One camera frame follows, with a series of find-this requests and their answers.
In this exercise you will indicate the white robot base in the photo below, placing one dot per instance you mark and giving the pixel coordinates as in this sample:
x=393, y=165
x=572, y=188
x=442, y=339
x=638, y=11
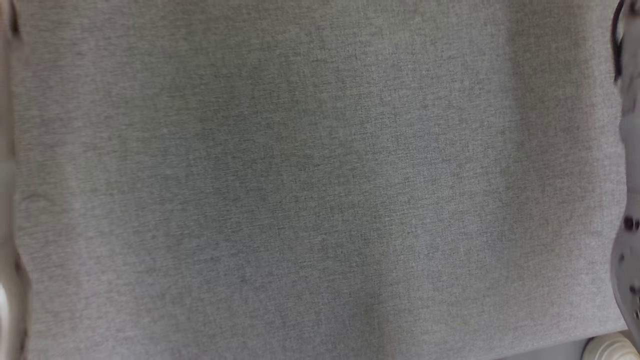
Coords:
x=607, y=348

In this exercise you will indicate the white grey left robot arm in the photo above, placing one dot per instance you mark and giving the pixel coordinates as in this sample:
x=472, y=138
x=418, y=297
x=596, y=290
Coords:
x=7, y=300

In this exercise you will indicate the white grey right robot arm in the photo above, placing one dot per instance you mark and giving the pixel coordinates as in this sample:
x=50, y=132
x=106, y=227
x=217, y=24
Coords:
x=631, y=150

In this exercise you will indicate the grey fabric mat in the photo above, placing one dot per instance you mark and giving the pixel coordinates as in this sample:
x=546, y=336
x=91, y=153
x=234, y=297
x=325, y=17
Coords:
x=320, y=180

